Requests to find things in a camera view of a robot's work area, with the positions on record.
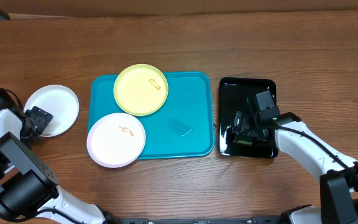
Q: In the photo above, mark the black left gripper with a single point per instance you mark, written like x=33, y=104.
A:
x=41, y=117

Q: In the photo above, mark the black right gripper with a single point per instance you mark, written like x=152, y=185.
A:
x=239, y=123

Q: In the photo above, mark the green yellow sponge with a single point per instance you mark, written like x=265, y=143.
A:
x=244, y=142

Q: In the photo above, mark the white plate with pink rim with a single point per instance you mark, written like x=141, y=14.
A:
x=116, y=140

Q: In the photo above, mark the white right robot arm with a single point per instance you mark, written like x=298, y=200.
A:
x=336, y=172

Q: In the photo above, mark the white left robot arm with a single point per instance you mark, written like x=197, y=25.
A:
x=29, y=188

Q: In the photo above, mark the black water tray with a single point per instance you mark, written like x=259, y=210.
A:
x=238, y=94

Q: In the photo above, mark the blue plastic tray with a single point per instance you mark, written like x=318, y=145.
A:
x=183, y=126

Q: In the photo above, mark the yellow-green plate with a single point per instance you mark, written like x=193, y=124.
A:
x=140, y=89

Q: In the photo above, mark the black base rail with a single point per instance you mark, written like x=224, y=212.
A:
x=257, y=219

